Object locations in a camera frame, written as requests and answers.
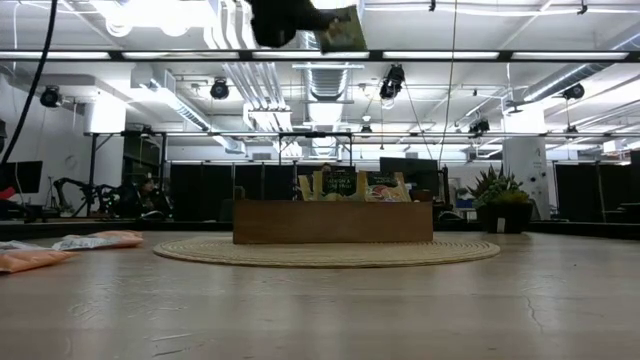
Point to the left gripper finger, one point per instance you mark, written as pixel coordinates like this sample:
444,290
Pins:
325,19

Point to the orange red tea packet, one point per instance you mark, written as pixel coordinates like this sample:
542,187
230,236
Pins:
390,190

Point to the wooden three-compartment tea box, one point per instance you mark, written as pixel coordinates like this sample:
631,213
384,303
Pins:
330,222

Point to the white orange tea packet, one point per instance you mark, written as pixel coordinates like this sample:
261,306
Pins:
15,245
30,260
100,240

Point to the black background robot arm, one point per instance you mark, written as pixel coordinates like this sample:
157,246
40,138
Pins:
72,192
107,196

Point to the white ceiling pipe bundle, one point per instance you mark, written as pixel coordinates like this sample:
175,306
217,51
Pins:
250,85

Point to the black ceiling spotlight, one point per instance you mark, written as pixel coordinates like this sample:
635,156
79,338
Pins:
50,96
479,125
392,82
219,89
573,91

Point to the person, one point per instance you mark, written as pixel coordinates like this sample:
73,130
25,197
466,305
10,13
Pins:
326,167

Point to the black room partition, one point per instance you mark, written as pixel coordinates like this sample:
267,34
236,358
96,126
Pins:
590,192
200,192

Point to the white building column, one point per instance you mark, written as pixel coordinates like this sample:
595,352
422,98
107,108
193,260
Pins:
105,150
530,150

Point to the blue storage bin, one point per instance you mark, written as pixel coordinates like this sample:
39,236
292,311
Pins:
464,202

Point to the round woven placemat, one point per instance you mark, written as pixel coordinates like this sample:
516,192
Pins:
325,255

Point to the potted succulent plant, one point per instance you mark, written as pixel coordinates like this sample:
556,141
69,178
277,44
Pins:
502,202

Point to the silver round ventilation duct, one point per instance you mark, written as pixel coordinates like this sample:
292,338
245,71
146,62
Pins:
327,82

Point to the white rectangular air duct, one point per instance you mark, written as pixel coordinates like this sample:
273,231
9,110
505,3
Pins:
165,95

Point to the black background rig frame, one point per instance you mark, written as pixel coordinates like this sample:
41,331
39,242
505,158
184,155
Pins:
200,134

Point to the black wall monitor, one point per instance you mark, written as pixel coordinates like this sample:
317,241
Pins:
22,176

